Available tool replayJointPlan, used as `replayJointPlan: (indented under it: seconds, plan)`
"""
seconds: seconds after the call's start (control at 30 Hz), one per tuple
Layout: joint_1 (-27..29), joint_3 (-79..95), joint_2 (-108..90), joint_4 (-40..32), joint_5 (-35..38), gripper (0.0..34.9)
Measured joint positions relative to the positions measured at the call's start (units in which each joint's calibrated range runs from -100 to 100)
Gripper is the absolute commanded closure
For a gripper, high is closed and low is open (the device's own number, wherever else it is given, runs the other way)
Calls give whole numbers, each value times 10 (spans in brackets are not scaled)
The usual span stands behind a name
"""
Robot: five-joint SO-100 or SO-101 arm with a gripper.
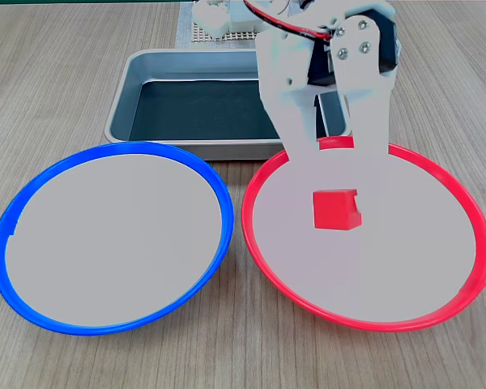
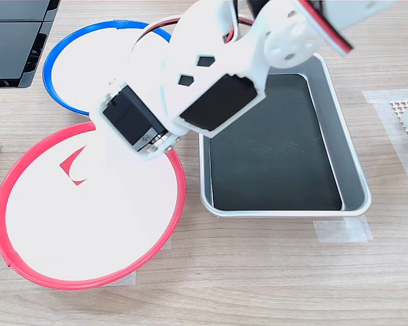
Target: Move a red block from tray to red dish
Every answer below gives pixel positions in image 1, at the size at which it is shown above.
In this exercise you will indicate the red rimmed white plate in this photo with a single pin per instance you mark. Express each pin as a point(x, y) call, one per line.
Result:
point(409, 243)

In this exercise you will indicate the steel tray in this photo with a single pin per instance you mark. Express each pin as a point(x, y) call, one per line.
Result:
point(194, 149)

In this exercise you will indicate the red cube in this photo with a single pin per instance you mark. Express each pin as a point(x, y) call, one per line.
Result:
point(334, 210)

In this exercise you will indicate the pale perforated base plate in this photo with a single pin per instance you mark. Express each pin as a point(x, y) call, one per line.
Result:
point(227, 36)

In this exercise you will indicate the blue rimmed white plate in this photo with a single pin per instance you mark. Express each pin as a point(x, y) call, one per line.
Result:
point(113, 239)

